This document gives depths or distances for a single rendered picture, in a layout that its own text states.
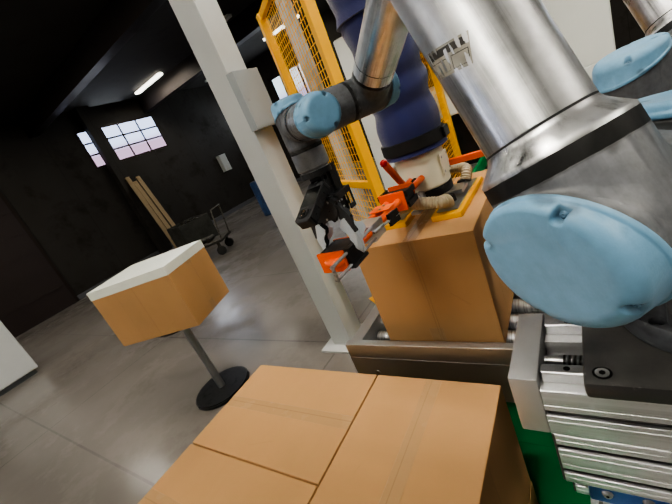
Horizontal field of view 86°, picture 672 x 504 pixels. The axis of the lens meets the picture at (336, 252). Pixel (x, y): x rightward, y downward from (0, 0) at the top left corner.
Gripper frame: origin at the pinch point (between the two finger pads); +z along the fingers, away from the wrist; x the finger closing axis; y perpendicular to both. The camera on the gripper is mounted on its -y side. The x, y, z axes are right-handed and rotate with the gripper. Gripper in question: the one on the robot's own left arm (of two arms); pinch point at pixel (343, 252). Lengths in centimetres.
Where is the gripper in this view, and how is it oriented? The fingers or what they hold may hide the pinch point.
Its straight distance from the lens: 83.9
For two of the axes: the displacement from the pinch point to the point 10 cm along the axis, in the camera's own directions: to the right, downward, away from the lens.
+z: 3.8, 8.7, 3.2
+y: 4.9, -4.8, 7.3
